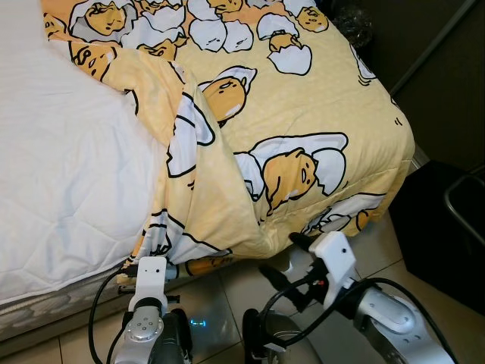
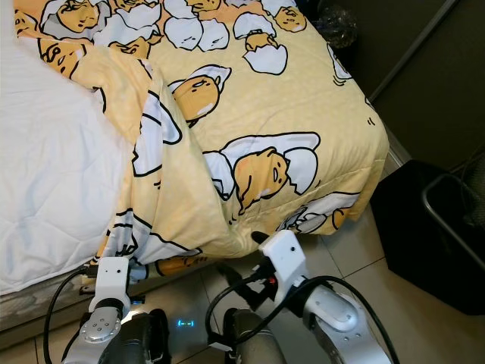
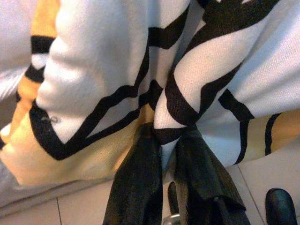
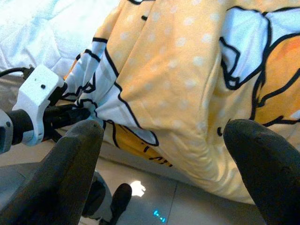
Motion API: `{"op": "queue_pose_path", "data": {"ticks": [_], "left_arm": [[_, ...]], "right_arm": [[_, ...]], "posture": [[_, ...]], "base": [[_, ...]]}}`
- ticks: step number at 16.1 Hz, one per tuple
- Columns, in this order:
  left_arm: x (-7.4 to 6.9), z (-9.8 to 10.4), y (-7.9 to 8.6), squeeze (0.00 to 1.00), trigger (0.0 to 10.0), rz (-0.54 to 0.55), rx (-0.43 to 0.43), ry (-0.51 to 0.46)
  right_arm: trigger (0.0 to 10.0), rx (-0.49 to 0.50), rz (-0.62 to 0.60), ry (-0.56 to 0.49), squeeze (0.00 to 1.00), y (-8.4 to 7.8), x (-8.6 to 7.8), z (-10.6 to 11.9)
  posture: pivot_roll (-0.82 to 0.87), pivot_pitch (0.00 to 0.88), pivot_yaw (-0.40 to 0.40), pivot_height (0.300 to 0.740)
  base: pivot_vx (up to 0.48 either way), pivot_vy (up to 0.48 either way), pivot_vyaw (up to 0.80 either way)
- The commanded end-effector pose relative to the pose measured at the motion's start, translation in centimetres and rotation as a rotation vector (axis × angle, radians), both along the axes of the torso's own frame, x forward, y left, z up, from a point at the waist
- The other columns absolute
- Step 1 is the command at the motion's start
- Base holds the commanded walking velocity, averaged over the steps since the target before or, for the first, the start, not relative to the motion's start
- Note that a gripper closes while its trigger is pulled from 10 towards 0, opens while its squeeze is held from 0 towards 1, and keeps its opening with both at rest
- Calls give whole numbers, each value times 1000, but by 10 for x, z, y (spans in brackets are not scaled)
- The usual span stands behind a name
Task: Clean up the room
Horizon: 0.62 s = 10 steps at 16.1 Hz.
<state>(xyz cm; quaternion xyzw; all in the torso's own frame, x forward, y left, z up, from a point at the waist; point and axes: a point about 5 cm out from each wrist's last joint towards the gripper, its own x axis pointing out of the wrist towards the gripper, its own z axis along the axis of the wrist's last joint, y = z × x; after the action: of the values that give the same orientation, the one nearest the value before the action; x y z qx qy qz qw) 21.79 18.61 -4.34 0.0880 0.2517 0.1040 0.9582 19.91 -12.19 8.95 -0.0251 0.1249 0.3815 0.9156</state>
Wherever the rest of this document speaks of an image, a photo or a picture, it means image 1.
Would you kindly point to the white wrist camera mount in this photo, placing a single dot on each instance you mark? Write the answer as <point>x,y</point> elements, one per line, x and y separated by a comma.
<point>149,280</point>
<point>335,262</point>

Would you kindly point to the grey metal tube frame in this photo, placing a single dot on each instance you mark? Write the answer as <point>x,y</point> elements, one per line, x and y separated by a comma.
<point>449,205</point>

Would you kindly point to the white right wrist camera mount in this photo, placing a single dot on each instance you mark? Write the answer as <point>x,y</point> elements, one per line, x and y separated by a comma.
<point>335,262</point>

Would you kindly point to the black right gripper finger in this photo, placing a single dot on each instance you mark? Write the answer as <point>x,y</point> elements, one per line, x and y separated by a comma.
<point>276,280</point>
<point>303,241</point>

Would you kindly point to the black bin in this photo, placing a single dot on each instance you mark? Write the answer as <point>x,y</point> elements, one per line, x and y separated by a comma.
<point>424,227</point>

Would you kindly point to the dark wardrobe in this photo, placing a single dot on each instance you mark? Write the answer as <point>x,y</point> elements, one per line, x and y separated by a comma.
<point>439,83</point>

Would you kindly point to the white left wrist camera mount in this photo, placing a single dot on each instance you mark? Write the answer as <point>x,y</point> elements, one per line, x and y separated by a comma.
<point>149,280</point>

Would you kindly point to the yellow cartoon egg blanket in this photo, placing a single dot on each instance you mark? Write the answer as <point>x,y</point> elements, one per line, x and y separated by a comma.
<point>318,98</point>

